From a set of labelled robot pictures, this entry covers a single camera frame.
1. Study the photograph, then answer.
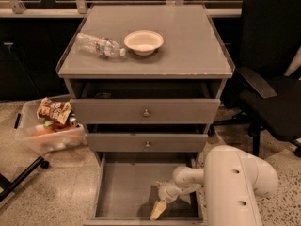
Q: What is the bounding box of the clear plastic water bottle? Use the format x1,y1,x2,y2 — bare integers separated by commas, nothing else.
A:
75,33,126,58

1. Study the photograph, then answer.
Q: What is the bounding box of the brown snack bag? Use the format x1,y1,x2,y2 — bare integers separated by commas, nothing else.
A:
37,98,71,124

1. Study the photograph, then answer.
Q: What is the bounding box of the grey drawer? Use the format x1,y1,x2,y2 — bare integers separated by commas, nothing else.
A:
87,124,208,152
69,81,221,125
83,153,207,226

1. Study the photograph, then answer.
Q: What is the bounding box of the grey three-drawer cabinet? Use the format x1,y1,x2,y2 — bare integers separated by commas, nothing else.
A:
55,4,236,226

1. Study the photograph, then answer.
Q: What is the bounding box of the black rolling stand leg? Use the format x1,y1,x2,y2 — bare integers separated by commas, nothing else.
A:
0,156,50,202

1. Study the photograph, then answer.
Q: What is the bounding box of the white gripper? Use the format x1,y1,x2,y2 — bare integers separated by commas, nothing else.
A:
150,180,182,220

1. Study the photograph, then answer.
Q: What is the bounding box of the clear plastic storage bin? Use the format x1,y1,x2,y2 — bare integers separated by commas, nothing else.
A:
15,99,87,154

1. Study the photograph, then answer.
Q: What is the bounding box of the grey top drawer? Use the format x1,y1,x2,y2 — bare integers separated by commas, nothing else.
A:
69,81,221,125

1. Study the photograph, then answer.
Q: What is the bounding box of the grey bottom drawer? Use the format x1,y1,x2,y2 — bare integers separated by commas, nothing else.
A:
83,153,207,226

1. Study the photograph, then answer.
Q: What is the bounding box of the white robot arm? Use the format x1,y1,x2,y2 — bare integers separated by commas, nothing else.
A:
150,46,301,226

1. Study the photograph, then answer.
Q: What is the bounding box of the black office chair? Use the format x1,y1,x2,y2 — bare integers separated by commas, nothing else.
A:
221,0,301,155

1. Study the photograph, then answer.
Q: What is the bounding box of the white paper bowl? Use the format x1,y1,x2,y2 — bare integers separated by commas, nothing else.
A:
123,30,164,56

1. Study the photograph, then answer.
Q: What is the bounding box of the grey middle drawer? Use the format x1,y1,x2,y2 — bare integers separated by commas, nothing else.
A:
87,124,208,152

